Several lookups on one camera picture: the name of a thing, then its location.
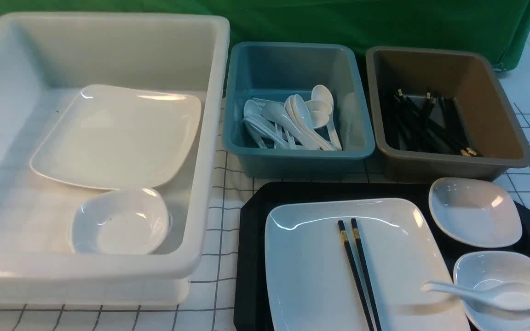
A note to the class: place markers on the large white square plate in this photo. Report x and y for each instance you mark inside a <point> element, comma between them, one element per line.
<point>310,284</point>

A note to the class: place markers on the black chopstick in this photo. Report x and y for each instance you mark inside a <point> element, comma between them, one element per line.
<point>355,274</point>
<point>369,289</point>

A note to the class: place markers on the small white bowl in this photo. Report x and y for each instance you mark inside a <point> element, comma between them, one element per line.
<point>483,270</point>
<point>474,212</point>
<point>134,221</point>

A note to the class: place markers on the white ceramic spoon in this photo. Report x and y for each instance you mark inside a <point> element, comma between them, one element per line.
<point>510,295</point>

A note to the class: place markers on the white square plate in tub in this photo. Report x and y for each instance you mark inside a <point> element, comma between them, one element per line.
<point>116,138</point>

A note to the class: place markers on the pile of white spoons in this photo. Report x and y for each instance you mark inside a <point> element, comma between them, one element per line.
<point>295,123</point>

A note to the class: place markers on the blue plastic bin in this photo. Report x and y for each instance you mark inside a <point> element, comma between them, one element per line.
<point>277,70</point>

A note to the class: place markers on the black serving tray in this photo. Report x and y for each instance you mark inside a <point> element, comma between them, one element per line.
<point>251,311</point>

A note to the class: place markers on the small white bowl in tub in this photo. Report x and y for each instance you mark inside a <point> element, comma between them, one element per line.
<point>134,221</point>

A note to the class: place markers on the large white plastic tub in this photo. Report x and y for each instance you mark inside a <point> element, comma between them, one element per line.
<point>46,58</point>

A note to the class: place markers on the pile of black chopsticks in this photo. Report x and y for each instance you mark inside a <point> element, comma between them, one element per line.
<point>431,124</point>

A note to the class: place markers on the brown plastic bin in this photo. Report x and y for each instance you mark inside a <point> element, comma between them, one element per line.
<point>486,113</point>

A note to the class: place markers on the green cloth backdrop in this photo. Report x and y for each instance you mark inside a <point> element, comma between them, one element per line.
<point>496,29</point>

